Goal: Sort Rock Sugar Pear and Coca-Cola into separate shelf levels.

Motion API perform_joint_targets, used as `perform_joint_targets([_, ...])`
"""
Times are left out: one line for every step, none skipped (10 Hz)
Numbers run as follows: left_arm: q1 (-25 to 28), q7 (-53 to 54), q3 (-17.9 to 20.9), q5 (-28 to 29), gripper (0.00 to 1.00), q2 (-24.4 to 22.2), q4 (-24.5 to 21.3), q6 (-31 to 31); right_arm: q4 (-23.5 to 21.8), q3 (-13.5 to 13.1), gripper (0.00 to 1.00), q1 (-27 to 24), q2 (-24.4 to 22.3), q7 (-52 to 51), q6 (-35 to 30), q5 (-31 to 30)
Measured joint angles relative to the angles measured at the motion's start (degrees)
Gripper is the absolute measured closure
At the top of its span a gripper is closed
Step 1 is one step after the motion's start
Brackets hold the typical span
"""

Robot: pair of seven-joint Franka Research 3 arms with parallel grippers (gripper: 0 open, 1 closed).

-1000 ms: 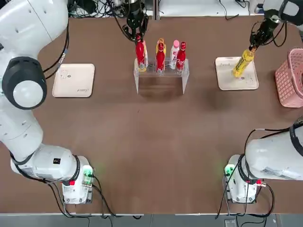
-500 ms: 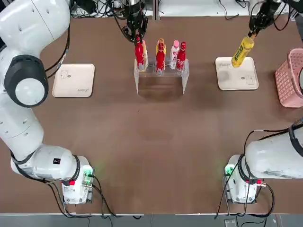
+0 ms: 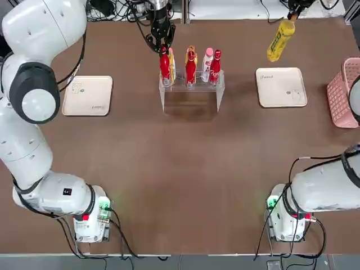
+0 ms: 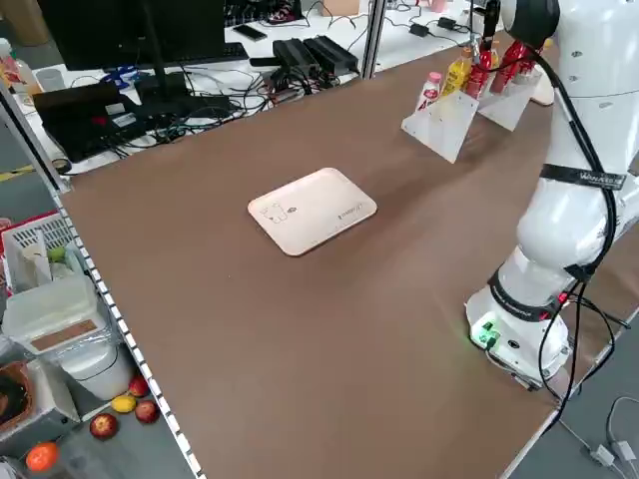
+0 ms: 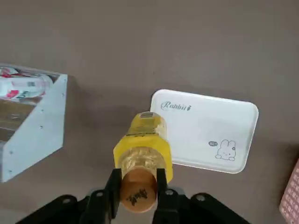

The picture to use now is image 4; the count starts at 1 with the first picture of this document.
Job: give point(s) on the black power adapter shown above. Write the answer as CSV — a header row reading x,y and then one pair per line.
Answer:
x,y
447,23
419,29

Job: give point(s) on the black smartphone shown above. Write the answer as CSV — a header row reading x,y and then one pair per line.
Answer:
x,y
250,32

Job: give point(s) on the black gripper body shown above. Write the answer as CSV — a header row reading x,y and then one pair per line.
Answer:
x,y
491,17

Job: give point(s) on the cream rectangular tray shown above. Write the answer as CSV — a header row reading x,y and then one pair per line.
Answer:
x,y
319,219
543,92

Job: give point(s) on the black electronics box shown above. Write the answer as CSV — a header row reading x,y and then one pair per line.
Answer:
x,y
85,120

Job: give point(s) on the aluminium camera post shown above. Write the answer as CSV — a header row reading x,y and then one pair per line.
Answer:
x,y
373,40

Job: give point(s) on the clear acrylic tiered shelf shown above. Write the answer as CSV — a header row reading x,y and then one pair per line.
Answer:
x,y
439,125

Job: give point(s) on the white lidded container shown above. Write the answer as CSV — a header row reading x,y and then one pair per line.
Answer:
x,y
45,309

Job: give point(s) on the orange fruit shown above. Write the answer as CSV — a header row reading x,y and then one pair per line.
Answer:
x,y
42,456

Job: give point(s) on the cardboard box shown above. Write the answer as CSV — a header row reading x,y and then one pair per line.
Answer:
x,y
342,6

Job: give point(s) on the aluminium table frame rail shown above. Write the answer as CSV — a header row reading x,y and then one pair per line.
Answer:
x,y
115,319

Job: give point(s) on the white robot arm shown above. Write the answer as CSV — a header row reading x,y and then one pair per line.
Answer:
x,y
549,239

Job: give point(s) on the yellow rock sugar pear bottle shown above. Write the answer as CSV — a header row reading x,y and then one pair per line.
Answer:
x,y
495,59
456,75

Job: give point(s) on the red apple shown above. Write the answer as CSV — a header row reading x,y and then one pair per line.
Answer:
x,y
104,425
146,411
138,385

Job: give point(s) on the white plastic basket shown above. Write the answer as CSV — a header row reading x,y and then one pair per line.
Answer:
x,y
30,234

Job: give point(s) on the yellow lemon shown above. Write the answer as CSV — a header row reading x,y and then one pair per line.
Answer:
x,y
123,403

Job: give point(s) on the dark tape roll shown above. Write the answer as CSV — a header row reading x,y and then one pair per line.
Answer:
x,y
62,165

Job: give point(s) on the red Coca-Cola bottle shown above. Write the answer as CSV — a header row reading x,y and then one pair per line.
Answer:
x,y
528,67
504,75
479,80

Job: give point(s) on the white bottle pink cap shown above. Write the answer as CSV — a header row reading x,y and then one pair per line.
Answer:
x,y
429,95

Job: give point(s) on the brown woven bowl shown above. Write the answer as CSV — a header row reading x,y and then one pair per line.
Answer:
x,y
12,399

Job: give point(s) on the black computer monitor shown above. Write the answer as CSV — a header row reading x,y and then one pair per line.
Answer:
x,y
125,30

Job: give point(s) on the black finned power supply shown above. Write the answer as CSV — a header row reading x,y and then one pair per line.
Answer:
x,y
294,55
332,52

